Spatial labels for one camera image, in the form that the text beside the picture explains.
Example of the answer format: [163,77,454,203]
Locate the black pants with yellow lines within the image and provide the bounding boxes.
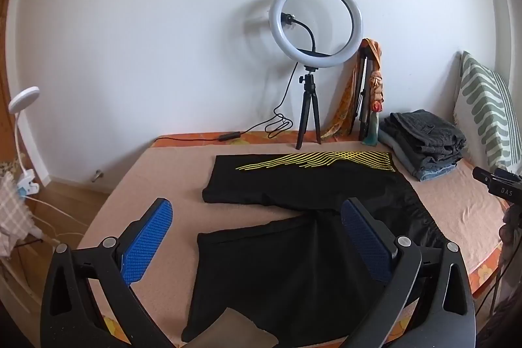
[180,152,447,346]

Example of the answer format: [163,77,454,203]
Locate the folded blue jeans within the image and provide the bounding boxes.
[419,162,458,183]

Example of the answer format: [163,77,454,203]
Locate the folded grey pants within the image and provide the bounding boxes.
[379,126,429,178]

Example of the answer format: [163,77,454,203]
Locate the folded black pants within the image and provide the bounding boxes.
[408,142,464,168]

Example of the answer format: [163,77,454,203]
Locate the beige blanket covered bed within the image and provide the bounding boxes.
[102,130,504,348]

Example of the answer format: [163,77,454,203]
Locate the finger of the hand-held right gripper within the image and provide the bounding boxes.
[473,166,522,206]

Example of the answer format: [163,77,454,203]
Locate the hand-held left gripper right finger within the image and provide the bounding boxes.
[340,198,477,348]

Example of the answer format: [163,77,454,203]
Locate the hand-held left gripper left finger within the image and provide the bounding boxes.
[40,198,176,348]

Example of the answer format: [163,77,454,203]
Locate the white clip lamp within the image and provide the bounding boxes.
[8,87,41,196]

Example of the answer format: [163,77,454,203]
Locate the brown fabric piece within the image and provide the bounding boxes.
[191,307,280,348]

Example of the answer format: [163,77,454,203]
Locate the checkered beige cloth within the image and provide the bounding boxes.
[0,162,41,259]

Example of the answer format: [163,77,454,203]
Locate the green patterned white pillow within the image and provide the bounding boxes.
[453,51,512,175]

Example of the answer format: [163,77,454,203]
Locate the black ring light cable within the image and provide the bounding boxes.
[165,63,315,142]

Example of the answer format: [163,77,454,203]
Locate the folded silver black tripod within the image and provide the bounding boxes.
[351,48,374,141]

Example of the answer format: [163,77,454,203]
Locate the white ring light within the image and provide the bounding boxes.
[270,0,363,67]

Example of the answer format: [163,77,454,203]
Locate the white lamp cable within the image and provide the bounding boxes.
[24,191,90,247]

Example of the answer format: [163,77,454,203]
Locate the folded dark grey jeans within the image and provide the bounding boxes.
[389,109,467,155]

